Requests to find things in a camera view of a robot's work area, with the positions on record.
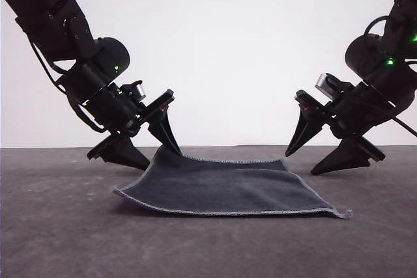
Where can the small silver camera box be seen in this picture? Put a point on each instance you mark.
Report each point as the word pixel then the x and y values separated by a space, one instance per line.
pixel 325 84
pixel 139 90

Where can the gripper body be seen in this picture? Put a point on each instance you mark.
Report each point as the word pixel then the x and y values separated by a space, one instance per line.
pixel 114 108
pixel 361 112

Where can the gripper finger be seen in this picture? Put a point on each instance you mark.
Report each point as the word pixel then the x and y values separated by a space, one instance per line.
pixel 164 128
pixel 307 128
pixel 128 154
pixel 348 157

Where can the grey table cloth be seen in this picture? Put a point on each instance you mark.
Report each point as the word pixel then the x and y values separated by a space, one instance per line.
pixel 65 242

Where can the purple towel with grey hem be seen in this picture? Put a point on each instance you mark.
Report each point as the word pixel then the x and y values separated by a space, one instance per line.
pixel 221 190

